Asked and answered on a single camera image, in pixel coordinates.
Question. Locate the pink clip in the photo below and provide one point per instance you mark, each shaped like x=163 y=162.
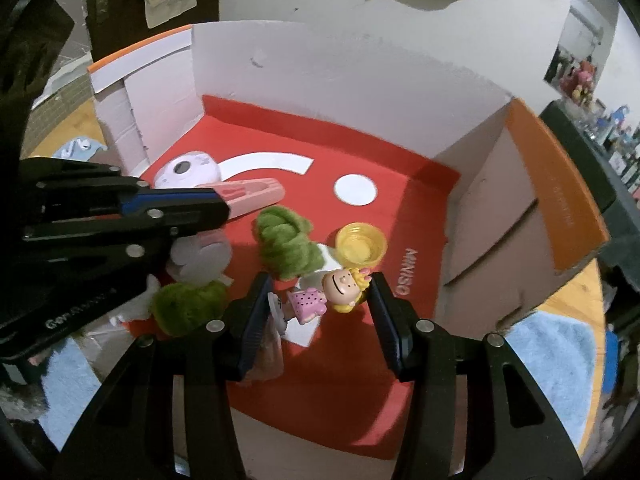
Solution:
x=250 y=197

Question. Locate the wall mirror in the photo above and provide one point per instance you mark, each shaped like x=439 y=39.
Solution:
x=585 y=30

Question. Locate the pink plush doll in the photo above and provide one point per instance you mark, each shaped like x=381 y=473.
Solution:
x=580 y=80

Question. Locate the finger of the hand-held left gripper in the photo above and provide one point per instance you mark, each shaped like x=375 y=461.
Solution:
x=132 y=202
x=200 y=210

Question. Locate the blond girl figurine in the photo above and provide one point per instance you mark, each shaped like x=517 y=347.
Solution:
x=340 y=292

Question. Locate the white earbuds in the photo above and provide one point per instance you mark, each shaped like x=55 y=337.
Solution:
x=80 y=145

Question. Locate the clear plastic jar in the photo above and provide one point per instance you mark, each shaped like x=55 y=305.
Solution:
x=270 y=355

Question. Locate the orange cardboard box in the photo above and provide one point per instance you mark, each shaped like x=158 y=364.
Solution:
x=350 y=385

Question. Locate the yellow plastic cap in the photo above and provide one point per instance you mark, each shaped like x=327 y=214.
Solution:
x=360 y=245

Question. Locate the dark wooden door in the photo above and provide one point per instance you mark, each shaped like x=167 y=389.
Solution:
x=200 y=5

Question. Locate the pink round device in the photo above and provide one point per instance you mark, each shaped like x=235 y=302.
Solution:
x=187 y=170

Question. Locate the green yarn ball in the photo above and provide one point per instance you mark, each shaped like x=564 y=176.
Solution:
x=285 y=245
x=187 y=310

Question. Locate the blue fluffy mat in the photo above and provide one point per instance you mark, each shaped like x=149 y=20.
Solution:
x=550 y=360

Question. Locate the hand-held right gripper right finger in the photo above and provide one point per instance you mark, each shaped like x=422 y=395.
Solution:
x=382 y=320

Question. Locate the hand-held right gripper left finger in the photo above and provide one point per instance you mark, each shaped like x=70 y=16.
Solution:
x=255 y=320

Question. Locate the dark cloth-covered side table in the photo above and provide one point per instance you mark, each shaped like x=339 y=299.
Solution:
x=570 y=140

